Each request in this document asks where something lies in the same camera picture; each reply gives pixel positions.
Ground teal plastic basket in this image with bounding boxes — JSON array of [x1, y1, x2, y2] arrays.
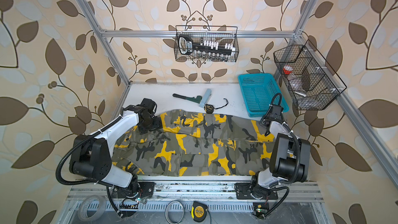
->
[[238, 73, 281, 118]]

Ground camouflage yellow green trousers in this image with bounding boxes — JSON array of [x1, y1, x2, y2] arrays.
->
[[112, 110, 275, 176]]

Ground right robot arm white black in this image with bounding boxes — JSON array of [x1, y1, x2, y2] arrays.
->
[[234, 93, 311, 202]]

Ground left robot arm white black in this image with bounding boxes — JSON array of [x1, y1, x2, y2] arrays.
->
[[56, 98, 161, 198]]

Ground clear plastic bag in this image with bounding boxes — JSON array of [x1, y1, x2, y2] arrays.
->
[[289, 78, 307, 97]]

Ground red capped item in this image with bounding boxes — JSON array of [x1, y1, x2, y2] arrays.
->
[[283, 65, 293, 75]]

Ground small black tape measure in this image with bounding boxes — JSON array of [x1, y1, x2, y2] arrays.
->
[[204, 98, 229, 114]]

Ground light blue grey block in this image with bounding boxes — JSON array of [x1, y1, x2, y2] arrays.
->
[[200, 89, 212, 108]]

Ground black socket set holder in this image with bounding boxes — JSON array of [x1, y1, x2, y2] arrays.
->
[[176, 35, 237, 55]]

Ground yellow black tape measure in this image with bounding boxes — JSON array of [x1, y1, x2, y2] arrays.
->
[[191, 201, 208, 223]]

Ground clear tape roll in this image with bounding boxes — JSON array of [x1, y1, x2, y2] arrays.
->
[[77, 195, 107, 222]]

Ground black wire basket right wall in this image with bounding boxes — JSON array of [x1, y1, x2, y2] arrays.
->
[[273, 40, 347, 111]]

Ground black wire basket wall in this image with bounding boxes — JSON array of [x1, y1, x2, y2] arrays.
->
[[174, 24, 239, 63], [273, 40, 347, 111]]

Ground black wire basket back wall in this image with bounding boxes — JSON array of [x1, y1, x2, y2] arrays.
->
[[174, 24, 239, 63]]

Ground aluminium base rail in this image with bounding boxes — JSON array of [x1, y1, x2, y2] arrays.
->
[[66, 180, 324, 203]]

